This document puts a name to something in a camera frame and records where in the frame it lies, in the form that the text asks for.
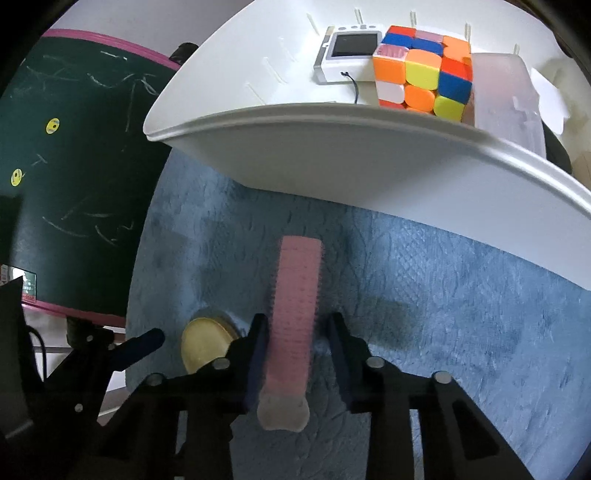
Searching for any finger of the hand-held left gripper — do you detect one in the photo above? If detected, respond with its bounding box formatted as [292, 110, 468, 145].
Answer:
[44, 329, 166, 430]

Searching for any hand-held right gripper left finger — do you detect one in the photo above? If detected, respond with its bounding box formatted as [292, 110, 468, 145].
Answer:
[99, 313, 271, 480]

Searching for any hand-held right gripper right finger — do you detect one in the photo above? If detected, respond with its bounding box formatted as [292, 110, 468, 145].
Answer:
[325, 312, 536, 480]

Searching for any pink hair roller clip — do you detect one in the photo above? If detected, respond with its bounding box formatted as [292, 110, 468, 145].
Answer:
[256, 235, 324, 432]

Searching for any clear plastic box blue label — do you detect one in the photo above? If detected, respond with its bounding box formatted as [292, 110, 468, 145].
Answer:
[471, 52, 546, 158]

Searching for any white paper napkin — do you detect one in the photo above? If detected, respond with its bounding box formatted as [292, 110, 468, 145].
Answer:
[530, 58, 572, 136]

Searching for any round gold tape measure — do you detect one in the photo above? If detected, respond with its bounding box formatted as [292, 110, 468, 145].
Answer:
[181, 310, 243, 374]

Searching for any blue fluffy mat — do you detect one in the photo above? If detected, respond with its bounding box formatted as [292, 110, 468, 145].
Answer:
[126, 148, 591, 480]

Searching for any multicoloured puzzle cube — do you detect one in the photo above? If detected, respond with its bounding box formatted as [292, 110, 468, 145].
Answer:
[372, 25, 475, 123]

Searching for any green chalkboard pink frame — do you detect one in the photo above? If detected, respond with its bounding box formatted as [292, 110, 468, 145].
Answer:
[0, 28, 183, 319]

